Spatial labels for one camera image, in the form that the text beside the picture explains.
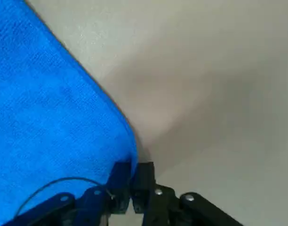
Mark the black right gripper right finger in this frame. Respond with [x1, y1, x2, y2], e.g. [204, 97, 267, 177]
[131, 161, 243, 226]

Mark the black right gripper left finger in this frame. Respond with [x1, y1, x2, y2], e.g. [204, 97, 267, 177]
[2, 161, 135, 226]

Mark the blue towel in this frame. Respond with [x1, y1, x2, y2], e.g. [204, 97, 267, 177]
[0, 0, 139, 226]

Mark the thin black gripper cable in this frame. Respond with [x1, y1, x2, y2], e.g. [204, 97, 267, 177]
[16, 177, 114, 217]

